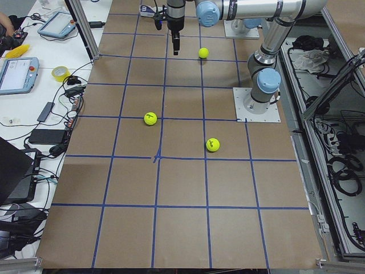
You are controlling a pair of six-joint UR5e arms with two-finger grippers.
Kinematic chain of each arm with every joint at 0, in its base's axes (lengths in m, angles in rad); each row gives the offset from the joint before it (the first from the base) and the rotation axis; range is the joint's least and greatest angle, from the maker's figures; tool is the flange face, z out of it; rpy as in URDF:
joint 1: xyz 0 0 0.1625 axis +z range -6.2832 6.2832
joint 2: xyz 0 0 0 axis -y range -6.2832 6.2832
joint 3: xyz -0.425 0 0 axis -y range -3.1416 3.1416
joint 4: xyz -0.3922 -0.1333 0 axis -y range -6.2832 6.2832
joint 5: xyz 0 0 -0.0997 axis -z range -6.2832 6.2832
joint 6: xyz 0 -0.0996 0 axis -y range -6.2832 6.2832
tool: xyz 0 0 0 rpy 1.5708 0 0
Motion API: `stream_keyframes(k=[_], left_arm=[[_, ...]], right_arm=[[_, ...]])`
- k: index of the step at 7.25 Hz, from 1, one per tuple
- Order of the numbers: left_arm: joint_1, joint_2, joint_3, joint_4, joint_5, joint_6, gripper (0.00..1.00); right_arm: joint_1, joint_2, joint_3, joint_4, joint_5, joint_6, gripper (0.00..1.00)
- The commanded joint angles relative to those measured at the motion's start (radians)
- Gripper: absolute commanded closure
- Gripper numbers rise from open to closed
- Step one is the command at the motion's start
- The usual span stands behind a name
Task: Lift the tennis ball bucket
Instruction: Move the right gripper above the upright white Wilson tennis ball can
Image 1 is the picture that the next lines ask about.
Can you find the white blue box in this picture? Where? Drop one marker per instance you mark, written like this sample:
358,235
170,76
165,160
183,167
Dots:
148,11

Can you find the tennis ball centre right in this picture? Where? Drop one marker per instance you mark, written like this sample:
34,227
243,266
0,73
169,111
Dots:
212,144

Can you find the blue teach pendant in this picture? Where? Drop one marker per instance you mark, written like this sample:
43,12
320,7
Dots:
59,26
18,75

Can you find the aluminium diagonal frame bar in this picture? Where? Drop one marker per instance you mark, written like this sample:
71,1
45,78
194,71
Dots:
342,79

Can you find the grey usb hub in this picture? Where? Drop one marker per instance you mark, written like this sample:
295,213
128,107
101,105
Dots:
45,112

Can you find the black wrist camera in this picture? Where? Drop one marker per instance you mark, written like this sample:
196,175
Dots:
158,19

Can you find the black laptop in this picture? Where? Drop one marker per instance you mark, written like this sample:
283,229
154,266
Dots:
19,169

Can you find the tennis ball centre left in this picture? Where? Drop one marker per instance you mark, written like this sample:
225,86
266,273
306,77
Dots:
150,118

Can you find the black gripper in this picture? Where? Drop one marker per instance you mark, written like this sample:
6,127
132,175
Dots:
174,22

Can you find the aluminium frame post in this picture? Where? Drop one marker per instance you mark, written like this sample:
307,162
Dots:
76,10

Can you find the black power adapter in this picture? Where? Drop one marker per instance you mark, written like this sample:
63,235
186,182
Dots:
46,136

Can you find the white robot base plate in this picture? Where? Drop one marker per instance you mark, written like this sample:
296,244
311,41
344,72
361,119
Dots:
248,110

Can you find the tennis ball far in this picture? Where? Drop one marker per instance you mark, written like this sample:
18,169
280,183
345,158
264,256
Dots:
203,53

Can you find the blue teach pendant near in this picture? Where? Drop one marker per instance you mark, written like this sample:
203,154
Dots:
18,75

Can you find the blue teach pendant far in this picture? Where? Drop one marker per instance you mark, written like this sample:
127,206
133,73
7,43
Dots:
59,26

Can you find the yellow tape roll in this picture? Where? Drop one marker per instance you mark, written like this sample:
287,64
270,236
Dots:
60,73

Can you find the yellow brush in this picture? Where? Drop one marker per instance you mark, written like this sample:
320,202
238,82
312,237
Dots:
18,51

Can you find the tennis ball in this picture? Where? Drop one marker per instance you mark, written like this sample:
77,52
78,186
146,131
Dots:
203,53
212,144
150,118

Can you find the white crumpled cloth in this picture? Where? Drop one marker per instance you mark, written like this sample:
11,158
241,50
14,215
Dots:
311,61

